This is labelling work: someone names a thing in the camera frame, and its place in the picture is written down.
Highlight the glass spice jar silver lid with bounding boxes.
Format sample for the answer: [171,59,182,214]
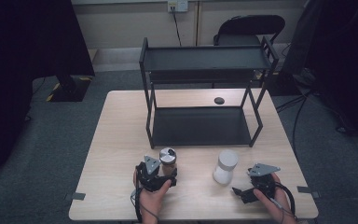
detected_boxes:
[158,147,178,176]

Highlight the grey tape strip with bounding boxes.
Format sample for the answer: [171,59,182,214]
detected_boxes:
[64,191,87,201]
[296,185,321,200]

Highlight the right hand-held gripper cable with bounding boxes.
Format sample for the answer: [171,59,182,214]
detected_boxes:
[269,181,298,222]

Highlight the person's right hand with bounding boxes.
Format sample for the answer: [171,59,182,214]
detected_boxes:
[253,173,296,224]

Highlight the white powder jar white lid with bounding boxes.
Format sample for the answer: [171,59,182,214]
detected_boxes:
[213,149,240,187]

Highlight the black stand base striped tape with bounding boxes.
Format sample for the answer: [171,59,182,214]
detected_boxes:
[46,74,93,103]

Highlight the hand-held gripper cable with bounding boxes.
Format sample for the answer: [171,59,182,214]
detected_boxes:
[269,181,298,222]
[130,186,159,224]

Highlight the left hand-held gripper cable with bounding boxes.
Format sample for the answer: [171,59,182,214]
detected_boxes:
[130,186,159,224]

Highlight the person's left hand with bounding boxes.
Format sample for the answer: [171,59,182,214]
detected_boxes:
[132,169,172,224]

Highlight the dark curtain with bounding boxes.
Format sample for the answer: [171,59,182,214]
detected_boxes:
[0,0,96,178]
[281,0,358,153]

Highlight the black wall socket cable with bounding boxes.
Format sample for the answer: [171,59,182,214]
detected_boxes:
[171,7,183,48]

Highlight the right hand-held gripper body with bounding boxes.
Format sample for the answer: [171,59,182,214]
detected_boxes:
[247,162,277,200]

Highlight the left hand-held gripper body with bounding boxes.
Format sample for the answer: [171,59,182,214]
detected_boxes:
[135,154,172,192]

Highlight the white wall socket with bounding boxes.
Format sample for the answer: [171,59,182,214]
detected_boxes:
[167,0,189,13]

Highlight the black metal two-tier rack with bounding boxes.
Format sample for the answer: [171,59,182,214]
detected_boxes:
[138,35,280,149]

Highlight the black floor cable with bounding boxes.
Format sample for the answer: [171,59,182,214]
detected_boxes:
[275,90,312,157]

